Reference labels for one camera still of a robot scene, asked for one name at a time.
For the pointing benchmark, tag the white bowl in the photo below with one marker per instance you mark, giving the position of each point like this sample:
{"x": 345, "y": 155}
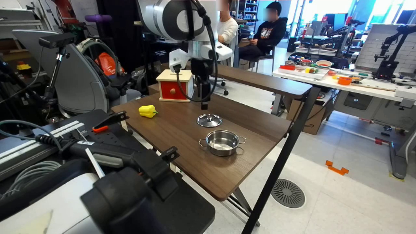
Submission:
{"x": 324, "y": 64}

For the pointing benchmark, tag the grey cabinet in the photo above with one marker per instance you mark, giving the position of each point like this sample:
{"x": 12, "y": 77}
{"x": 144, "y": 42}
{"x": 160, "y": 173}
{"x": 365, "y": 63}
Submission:
{"x": 373, "y": 109}

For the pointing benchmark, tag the orange bag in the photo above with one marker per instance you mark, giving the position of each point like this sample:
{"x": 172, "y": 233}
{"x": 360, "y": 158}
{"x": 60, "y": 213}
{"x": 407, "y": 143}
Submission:
{"x": 107, "y": 63}

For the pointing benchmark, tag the large grey machine housing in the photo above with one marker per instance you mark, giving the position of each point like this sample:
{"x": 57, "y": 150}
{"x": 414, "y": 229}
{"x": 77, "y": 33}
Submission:
{"x": 74, "y": 81}

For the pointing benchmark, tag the red drawer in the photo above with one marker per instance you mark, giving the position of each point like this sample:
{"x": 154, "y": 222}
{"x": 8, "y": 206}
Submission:
{"x": 180, "y": 91}

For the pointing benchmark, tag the red tray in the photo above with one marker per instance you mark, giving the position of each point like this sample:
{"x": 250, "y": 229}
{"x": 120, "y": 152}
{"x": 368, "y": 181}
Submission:
{"x": 287, "y": 67}

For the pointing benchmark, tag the orange bowl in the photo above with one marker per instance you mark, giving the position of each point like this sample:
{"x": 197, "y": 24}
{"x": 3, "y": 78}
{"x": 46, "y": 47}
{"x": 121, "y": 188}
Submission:
{"x": 344, "y": 81}

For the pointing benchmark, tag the office chair base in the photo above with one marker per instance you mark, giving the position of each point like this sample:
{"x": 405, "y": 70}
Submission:
{"x": 222, "y": 86}

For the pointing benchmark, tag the monitor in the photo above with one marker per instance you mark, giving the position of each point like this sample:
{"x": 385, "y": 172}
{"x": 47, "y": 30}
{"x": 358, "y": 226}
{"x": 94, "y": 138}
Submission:
{"x": 336, "y": 20}

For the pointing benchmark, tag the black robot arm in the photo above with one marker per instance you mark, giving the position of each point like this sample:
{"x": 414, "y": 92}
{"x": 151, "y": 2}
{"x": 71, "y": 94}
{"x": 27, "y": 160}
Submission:
{"x": 388, "y": 63}

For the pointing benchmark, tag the yellow emergency stop button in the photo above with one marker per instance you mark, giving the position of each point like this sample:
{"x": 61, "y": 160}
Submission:
{"x": 23, "y": 67}

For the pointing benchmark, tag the cardboard box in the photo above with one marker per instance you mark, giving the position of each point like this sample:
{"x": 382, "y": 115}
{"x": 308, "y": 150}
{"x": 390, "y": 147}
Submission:
{"x": 308, "y": 117}

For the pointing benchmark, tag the white tiled board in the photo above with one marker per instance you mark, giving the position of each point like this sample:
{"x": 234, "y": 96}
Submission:
{"x": 369, "y": 52}

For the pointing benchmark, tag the aluminium rail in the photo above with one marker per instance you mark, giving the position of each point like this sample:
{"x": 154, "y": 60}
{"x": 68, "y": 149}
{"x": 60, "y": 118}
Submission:
{"x": 39, "y": 138}

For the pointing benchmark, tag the wooden box with red drawer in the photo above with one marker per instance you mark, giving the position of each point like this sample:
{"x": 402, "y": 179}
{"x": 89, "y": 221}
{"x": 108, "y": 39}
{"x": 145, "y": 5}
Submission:
{"x": 174, "y": 76}

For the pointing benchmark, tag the small steel pot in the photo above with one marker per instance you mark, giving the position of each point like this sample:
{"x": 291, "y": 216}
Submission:
{"x": 222, "y": 144}

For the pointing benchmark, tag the steel pot lid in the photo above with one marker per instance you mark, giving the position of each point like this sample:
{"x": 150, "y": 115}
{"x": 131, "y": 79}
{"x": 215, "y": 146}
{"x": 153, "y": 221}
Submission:
{"x": 209, "y": 121}

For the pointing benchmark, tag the white table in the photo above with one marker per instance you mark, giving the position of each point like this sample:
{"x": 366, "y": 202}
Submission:
{"x": 364, "y": 87}

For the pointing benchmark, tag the camera on mount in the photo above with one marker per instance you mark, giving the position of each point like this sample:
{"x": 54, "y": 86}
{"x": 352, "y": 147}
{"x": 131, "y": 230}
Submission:
{"x": 57, "y": 40}

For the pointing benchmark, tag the black clamp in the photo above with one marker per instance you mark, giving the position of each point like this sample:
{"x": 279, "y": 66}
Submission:
{"x": 170, "y": 154}

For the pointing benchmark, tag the yellow toy pepper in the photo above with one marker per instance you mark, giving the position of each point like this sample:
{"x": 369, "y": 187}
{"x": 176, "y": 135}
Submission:
{"x": 147, "y": 110}

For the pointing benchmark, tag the wooden drawer knob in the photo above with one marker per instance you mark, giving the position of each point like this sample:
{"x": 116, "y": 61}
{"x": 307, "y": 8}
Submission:
{"x": 173, "y": 91}

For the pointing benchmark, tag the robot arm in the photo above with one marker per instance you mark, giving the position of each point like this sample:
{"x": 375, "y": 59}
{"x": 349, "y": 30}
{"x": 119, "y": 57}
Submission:
{"x": 152, "y": 16}

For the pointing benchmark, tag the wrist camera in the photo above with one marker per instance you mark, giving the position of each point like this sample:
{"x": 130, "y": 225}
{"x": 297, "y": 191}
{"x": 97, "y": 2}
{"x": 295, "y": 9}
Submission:
{"x": 178, "y": 58}

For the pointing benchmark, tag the person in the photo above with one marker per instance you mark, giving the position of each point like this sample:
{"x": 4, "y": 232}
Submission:
{"x": 227, "y": 29}
{"x": 269, "y": 32}

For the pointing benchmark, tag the clamp with orange tip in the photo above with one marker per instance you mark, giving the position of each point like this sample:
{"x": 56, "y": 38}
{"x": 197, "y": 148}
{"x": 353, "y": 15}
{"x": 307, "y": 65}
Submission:
{"x": 109, "y": 121}

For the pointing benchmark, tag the orange floor marker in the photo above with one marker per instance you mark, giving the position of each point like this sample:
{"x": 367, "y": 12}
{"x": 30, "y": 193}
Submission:
{"x": 337, "y": 169}

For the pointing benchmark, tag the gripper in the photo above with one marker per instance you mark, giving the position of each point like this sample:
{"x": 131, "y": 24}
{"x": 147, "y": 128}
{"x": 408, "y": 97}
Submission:
{"x": 201, "y": 70}

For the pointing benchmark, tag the round floor vent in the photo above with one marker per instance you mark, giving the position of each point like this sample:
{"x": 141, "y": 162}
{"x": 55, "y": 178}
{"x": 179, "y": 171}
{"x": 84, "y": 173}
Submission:
{"x": 288, "y": 193}

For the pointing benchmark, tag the black chair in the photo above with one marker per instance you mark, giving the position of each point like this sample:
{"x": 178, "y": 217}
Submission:
{"x": 264, "y": 58}

